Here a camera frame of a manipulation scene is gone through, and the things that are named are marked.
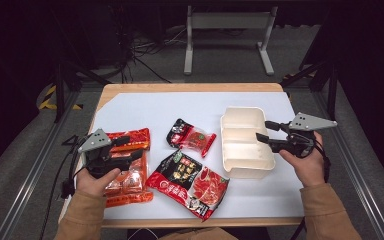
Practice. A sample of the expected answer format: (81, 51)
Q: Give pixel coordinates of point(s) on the yellow black hazard tape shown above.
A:
(48, 100)

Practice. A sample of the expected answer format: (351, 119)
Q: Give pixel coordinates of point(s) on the person's right hand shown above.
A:
(305, 168)

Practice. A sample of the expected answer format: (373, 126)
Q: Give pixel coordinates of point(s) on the large black red packet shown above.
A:
(186, 185)

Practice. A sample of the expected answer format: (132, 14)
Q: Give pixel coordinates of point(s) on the white table sheet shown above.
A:
(166, 110)

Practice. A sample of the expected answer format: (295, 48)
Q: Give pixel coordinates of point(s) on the white divided plastic container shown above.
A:
(243, 146)

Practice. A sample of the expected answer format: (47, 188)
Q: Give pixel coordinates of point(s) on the person's tan clothing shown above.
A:
(200, 234)

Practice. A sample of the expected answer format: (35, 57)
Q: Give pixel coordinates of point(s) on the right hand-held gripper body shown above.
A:
(300, 140)

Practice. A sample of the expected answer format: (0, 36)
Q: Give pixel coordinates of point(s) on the white metal stand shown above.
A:
(230, 20)

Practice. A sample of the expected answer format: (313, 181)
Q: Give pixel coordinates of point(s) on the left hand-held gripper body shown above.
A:
(101, 158)

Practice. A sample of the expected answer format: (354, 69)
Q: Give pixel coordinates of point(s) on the black metal stand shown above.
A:
(331, 90)
(59, 90)

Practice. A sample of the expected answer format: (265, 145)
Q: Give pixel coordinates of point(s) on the orange seasoning packet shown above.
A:
(130, 166)

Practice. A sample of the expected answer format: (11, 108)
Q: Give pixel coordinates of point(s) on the aluminium floor rail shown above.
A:
(356, 173)
(30, 173)

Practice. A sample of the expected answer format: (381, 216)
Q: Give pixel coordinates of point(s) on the small red black packet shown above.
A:
(190, 136)

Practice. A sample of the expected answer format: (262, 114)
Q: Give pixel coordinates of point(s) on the person's left hand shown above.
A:
(95, 182)

